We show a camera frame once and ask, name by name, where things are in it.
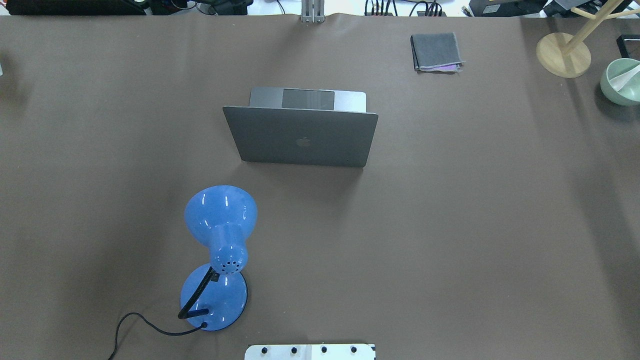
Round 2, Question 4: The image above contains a grey laptop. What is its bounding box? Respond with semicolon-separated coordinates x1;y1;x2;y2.
222;86;378;168

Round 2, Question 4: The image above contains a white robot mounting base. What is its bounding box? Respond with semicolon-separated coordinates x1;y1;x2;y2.
244;343;377;360

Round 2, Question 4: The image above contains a black lamp power cable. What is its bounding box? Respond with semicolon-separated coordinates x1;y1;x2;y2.
107;312;208;360

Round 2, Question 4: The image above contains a green bowl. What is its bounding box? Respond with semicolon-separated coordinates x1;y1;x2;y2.
599;58;640;106

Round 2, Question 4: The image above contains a wooden stand with round base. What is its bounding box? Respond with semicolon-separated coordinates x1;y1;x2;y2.
535;0;640;78

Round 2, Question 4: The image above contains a blue desk lamp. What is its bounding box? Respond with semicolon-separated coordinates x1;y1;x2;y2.
178;185;258;332

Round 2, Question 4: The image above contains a folded grey cloth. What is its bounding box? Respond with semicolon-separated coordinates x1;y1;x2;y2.
410;32;465;73

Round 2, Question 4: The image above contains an aluminium frame post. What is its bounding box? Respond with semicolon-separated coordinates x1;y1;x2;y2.
301;0;325;24

